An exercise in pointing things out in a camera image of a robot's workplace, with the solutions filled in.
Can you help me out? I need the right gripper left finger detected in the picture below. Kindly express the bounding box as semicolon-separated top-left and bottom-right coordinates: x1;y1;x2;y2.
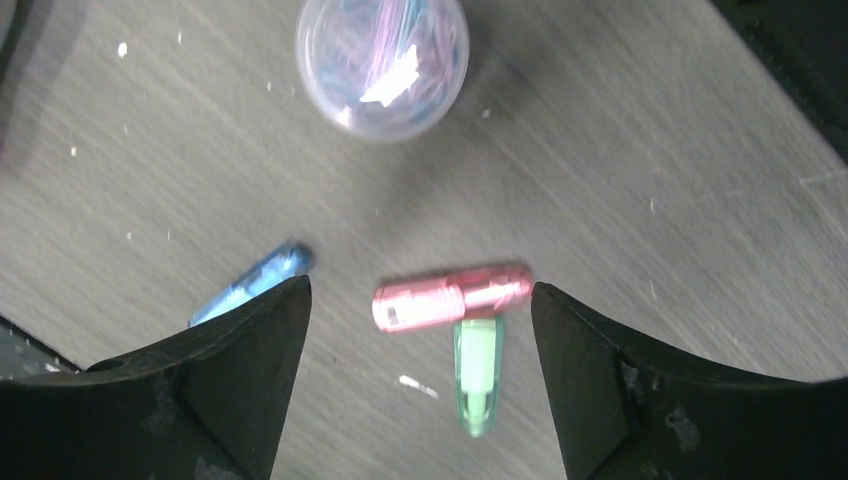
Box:
1;276;312;479

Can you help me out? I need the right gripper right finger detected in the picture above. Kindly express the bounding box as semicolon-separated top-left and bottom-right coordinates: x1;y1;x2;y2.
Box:
531;282;847;479

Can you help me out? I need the clear jar of pins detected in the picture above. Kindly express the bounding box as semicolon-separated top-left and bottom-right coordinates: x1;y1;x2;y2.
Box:
296;0;470;142

